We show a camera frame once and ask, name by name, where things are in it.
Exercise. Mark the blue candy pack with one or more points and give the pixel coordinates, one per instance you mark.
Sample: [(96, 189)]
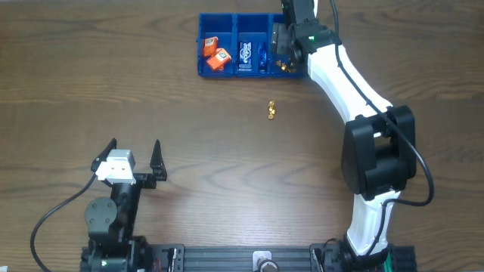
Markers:
[(262, 56), (245, 56)]

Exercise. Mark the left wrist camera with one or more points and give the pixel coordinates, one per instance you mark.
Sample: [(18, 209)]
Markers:
[(117, 166)]

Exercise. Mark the mounting rail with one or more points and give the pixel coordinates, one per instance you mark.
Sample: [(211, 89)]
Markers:
[(227, 260)]

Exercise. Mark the blue tray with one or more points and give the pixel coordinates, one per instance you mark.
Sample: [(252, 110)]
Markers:
[(251, 22)]

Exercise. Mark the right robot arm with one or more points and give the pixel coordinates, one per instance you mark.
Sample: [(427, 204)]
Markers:
[(340, 83)]

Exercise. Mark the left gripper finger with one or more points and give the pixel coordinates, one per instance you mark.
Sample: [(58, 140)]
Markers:
[(158, 166), (100, 158)]

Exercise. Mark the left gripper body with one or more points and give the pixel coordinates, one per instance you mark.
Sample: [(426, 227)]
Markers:
[(145, 181)]

